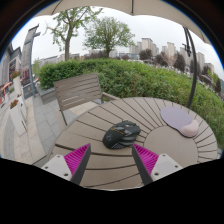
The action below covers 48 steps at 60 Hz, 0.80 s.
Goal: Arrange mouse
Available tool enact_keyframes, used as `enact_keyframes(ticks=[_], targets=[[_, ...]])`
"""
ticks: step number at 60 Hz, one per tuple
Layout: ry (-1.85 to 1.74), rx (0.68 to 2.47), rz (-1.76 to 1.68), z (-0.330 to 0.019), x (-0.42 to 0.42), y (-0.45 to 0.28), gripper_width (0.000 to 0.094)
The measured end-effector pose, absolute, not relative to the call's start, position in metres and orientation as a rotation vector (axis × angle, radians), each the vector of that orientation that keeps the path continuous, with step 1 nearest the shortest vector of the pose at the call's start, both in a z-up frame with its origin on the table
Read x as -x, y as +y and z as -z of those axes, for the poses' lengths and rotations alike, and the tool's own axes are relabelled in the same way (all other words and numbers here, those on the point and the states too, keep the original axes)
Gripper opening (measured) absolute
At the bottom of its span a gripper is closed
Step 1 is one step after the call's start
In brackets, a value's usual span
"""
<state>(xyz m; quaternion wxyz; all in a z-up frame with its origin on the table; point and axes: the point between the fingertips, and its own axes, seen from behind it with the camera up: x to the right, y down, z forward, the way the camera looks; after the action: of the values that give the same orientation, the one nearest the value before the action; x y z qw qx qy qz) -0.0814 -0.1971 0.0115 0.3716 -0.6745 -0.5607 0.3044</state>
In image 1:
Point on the grey sign pillar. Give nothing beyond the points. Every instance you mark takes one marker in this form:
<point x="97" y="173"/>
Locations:
<point x="27" y="60"/>

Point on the group of apartment buildings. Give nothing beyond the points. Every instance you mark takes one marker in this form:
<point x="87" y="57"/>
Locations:
<point x="146" y="45"/>

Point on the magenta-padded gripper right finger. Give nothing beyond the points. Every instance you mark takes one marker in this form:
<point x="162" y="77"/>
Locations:
<point x="146" y="158"/>

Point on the thin-trunked sparse tree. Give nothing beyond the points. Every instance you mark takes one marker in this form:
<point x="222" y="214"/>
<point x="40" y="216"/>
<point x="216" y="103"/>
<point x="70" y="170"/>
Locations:
<point x="67" y="40"/>

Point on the dark curved parasol pole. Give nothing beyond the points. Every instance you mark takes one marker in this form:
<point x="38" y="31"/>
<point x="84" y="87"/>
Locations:
<point x="194" y="66"/>

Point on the white flower planter box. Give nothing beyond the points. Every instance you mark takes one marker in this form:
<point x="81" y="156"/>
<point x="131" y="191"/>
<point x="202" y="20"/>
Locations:
<point x="17" y="118"/>

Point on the lilac mouse pad with wrist rest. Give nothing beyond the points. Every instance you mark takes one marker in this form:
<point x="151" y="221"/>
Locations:
<point x="176" y="118"/>

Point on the brown slatted chair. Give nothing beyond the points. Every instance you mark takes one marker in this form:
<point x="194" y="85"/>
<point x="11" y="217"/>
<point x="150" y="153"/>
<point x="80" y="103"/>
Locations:
<point x="78" y="90"/>

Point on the beige parasol canopy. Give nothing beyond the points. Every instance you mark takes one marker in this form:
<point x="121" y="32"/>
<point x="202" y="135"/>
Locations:
<point x="100" y="4"/>

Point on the round leafy tree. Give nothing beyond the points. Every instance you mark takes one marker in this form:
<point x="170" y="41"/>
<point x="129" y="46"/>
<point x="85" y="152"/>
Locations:
<point x="108" y="33"/>

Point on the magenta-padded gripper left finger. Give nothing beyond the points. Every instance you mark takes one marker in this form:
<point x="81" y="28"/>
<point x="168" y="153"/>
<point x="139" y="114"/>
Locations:
<point x="76" y="158"/>

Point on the black computer mouse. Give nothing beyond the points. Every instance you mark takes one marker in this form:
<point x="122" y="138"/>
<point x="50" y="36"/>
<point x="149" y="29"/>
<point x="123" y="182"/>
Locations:
<point x="120" y="135"/>

